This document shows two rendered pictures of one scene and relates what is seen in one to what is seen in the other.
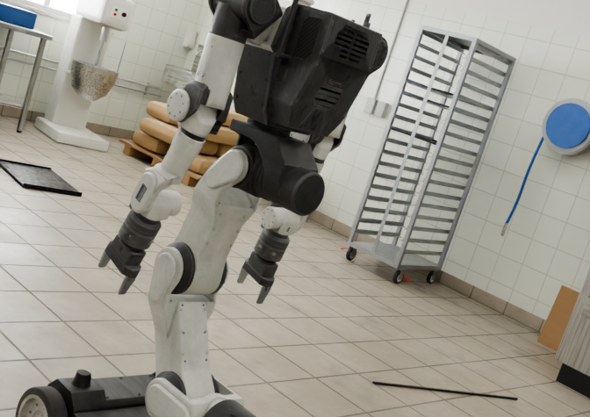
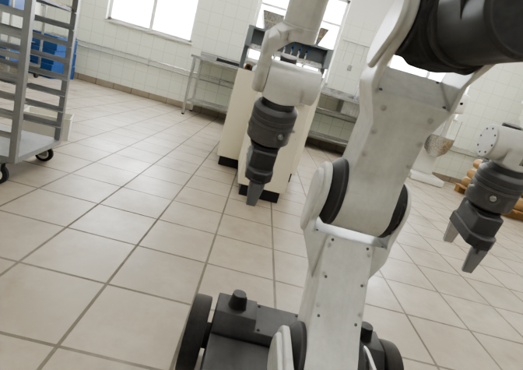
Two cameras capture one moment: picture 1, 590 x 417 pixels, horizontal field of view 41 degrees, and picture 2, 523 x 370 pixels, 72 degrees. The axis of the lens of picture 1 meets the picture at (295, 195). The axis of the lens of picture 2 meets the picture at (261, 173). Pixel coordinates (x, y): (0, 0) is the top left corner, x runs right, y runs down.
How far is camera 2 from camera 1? 152 cm
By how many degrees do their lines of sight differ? 44
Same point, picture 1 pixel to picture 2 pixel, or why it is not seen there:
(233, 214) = (409, 113)
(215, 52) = not seen: outside the picture
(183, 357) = (316, 309)
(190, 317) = (342, 259)
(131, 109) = (465, 167)
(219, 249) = (388, 169)
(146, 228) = (265, 113)
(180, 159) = not seen: outside the picture
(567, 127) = not seen: outside the picture
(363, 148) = not seen: outside the picture
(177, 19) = (505, 112)
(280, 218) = (507, 139)
